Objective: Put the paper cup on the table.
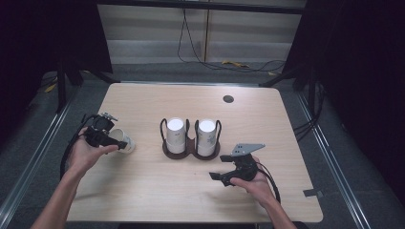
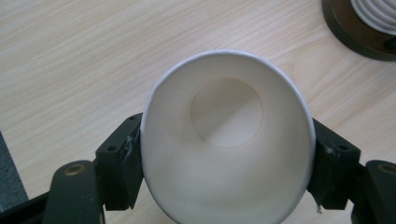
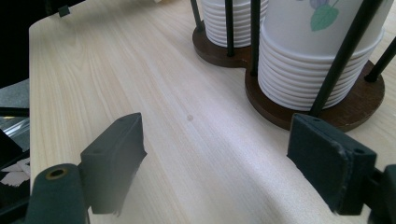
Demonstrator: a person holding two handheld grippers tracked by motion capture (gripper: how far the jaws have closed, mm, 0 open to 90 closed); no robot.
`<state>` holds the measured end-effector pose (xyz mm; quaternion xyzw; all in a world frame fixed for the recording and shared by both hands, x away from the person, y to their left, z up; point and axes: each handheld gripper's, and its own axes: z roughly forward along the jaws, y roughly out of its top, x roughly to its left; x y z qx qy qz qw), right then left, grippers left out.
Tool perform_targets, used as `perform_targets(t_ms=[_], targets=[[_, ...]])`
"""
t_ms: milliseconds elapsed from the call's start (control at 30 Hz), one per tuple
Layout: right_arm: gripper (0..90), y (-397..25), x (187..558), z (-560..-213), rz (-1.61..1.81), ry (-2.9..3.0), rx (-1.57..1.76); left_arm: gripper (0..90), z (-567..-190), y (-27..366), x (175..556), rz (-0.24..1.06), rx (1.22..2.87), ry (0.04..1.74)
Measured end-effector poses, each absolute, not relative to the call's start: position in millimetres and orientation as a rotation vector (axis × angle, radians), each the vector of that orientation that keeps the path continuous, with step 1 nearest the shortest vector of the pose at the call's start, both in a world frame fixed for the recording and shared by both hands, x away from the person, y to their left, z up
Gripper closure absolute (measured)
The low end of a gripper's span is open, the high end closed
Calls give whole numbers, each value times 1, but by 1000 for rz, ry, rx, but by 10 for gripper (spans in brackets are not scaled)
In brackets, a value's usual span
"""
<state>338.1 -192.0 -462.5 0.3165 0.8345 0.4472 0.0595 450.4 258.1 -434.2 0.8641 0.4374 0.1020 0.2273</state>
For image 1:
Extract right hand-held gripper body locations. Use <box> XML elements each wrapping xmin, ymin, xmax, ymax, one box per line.
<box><xmin>230</xmin><ymin>142</ymin><xmax>266</xmax><ymax>183</ymax></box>

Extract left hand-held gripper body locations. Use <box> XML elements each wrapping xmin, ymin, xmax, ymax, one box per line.
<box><xmin>84</xmin><ymin>112</ymin><xmax>118</xmax><ymax>148</ymax></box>

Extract single white paper cup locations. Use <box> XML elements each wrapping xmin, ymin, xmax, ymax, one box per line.
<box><xmin>108</xmin><ymin>127</ymin><xmax>137</xmax><ymax>155</ymax></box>

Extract dark brown double cup holder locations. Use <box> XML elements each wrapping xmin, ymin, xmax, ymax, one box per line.
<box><xmin>160</xmin><ymin>117</ymin><xmax>223</xmax><ymax>160</ymax></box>

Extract stack of white paper cups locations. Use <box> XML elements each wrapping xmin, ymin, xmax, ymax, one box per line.
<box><xmin>165</xmin><ymin>117</ymin><xmax>187</xmax><ymax>155</ymax></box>
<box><xmin>196</xmin><ymin>118</ymin><xmax>218</xmax><ymax>157</ymax></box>

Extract person's right hand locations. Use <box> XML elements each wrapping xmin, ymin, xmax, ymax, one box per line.
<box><xmin>229</xmin><ymin>155</ymin><xmax>278</xmax><ymax>208</ymax></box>

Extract person's left hand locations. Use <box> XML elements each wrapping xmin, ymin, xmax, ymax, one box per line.
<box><xmin>68</xmin><ymin>126</ymin><xmax>119</xmax><ymax>177</ymax></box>

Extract black metal stand leg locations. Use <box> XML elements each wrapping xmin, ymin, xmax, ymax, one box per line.
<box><xmin>259</xmin><ymin>63</ymin><xmax>319</xmax><ymax>113</ymax></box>
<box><xmin>55</xmin><ymin>60</ymin><xmax>113</xmax><ymax>115</ymax></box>

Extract grey tape strip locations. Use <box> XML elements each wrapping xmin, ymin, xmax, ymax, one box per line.
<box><xmin>302</xmin><ymin>188</ymin><xmax>324</xmax><ymax>198</ymax></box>

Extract dark curtain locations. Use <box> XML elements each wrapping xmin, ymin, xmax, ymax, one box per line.
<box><xmin>0</xmin><ymin>0</ymin><xmax>113</xmax><ymax>151</ymax></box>
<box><xmin>282</xmin><ymin>0</ymin><xmax>405</xmax><ymax>199</ymax></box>

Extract black overhead bar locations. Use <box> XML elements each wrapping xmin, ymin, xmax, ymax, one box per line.
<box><xmin>95</xmin><ymin>0</ymin><xmax>308</xmax><ymax>15</ymax></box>

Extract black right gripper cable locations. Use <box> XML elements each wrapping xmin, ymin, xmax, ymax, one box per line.
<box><xmin>254</xmin><ymin>161</ymin><xmax>282</xmax><ymax>205</ymax></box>

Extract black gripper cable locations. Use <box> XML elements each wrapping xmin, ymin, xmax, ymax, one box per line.
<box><xmin>254</xmin><ymin>161</ymin><xmax>282</xmax><ymax>205</ymax></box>
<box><xmin>59</xmin><ymin>113</ymin><xmax>97</xmax><ymax>181</ymax></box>

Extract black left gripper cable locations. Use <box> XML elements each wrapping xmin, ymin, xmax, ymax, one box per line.
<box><xmin>59</xmin><ymin>113</ymin><xmax>97</xmax><ymax>181</ymax></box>

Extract metal floor rail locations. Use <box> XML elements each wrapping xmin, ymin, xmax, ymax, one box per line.
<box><xmin>295</xmin><ymin>91</ymin><xmax>373</xmax><ymax>229</ymax></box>
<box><xmin>0</xmin><ymin>85</ymin><xmax>81</xmax><ymax>223</ymax></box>

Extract black floor cable bundle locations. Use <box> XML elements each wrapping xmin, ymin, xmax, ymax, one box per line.
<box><xmin>292</xmin><ymin>80</ymin><xmax>327</xmax><ymax>141</ymax></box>

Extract black hanging wall cable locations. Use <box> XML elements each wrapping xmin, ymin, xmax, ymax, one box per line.
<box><xmin>177</xmin><ymin>8</ymin><xmax>287</xmax><ymax>73</ymax></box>

